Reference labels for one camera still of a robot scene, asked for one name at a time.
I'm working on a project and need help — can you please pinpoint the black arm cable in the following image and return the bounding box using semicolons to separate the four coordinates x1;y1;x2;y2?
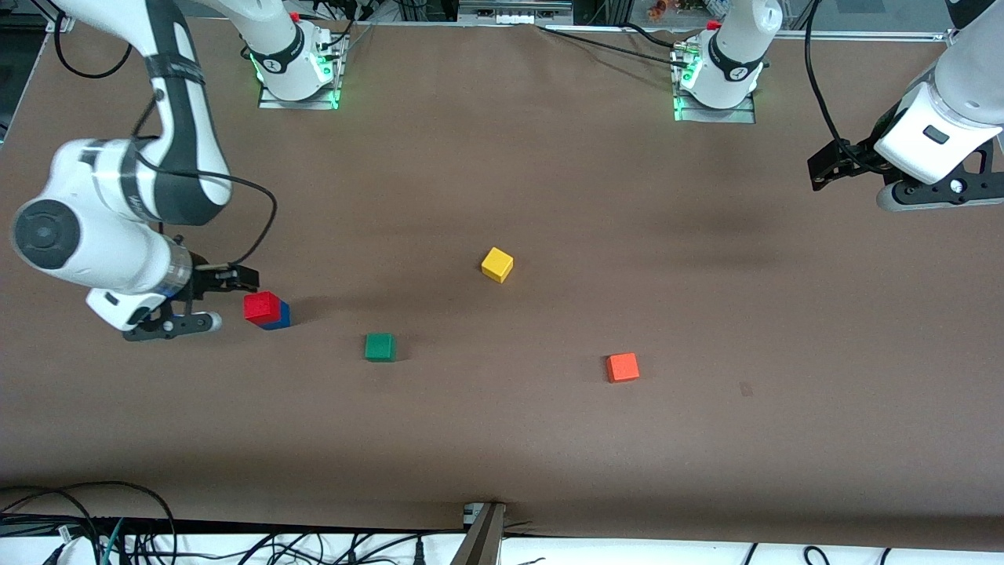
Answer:
53;24;278;268
802;0;875;170

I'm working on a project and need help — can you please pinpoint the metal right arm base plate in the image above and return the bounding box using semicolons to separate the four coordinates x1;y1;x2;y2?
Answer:
257;31;347;111

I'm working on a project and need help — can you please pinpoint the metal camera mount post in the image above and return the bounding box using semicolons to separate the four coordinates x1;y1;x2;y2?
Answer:
451;502;507;565

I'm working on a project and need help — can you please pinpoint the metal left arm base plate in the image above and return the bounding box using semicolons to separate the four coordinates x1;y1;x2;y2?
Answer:
673;94;758;125

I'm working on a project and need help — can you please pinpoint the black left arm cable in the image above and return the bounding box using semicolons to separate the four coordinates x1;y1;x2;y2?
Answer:
802;0;875;170

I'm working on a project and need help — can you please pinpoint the red block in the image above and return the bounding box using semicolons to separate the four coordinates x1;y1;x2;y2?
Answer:
243;291;282;324

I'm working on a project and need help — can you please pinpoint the black right forearm strap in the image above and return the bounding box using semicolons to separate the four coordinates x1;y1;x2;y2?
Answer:
149;55;206;86

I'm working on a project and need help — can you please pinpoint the black looped cable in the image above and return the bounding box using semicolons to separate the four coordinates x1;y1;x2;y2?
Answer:
0;481;180;565

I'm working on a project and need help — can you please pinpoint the white power strip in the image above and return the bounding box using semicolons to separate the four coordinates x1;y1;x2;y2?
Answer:
457;0;575;24

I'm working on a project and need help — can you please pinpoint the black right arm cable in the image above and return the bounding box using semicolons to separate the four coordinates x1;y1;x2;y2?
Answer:
53;24;278;268

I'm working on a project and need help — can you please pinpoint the aluminium frame rail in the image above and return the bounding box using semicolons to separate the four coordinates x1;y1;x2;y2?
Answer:
773;27;954;42

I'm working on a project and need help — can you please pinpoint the short black base cable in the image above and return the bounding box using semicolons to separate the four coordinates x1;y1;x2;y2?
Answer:
622;22;685;49

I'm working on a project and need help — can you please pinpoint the long black base cable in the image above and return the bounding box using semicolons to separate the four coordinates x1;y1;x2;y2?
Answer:
536;24;695;73

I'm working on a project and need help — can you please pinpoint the green cable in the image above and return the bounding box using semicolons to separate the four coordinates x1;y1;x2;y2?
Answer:
98;518;126;565

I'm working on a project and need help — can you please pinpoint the yellow block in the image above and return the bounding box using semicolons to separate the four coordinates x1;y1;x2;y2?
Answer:
481;246;515;284

